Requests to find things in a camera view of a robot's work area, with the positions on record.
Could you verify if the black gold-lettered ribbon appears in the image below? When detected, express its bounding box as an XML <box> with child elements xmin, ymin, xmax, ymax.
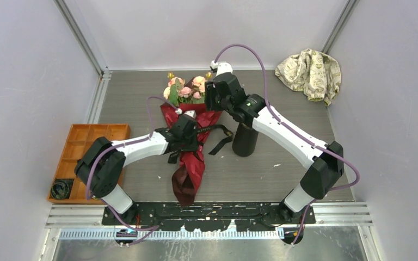
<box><xmin>167</xmin><ymin>124</ymin><xmax>235</xmax><ymax>164</ymax></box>

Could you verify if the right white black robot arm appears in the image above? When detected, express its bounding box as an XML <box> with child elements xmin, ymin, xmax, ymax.
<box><xmin>205</xmin><ymin>72</ymin><xmax>343</xmax><ymax>223</ymax></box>

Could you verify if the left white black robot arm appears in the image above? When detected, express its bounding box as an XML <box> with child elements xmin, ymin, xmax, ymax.
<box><xmin>74</xmin><ymin>110</ymin><xmax>199</xmax><ymax>225</ymax></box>

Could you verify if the black cylindrical vase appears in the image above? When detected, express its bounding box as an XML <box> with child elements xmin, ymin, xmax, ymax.
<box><xmin>232</xmin><ymin>123</ymin><xmax>259</xmax><ymax>157</ymax></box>

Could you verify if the cream patterned cloth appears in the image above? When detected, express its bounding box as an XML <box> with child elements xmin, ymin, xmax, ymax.
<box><xmin>275</xmin><ymin>49</ymin><xmax>341</xmax><ymax>106</ymax></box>

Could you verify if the orange wooden compartment tray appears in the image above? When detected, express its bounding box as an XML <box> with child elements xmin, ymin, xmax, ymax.
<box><xmin>47</xmin><ymin>123</ymin><xmax>131</xmax><ymax>204</ymax></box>

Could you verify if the rolled green patterned necktie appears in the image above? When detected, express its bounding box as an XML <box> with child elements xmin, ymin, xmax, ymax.
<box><xmin>50</xmin><ymin>179</ymin><xmax>74</xmax><ymax>200</ymax></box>

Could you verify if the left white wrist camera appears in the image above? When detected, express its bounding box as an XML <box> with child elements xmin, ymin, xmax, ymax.
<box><xmin>175</xmin><ymin>108</ymin><xmax>196</xmax><ymax>119</ymax></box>

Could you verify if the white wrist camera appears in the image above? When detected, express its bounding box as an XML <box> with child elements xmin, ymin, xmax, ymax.
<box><xmin>175</xmin><ymin>108</ymin><xmax>196</xmax><ymax>119</ymax></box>
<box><xmin>210</xmin><ymin>60</ymin><xmax>233</xmax><ymax>77</ymax></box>

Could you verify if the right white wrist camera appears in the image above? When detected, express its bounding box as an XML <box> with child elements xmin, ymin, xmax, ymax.
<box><xmin>210</xmin><ymin>60</ymin><xmax>233</xmax><ymax>77</ymax></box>

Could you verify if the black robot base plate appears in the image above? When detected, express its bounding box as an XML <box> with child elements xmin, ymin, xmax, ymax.
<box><xmin>121</xmin><ymin>202</ymin><xmax>316</xmax><ymax>232</ymax></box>

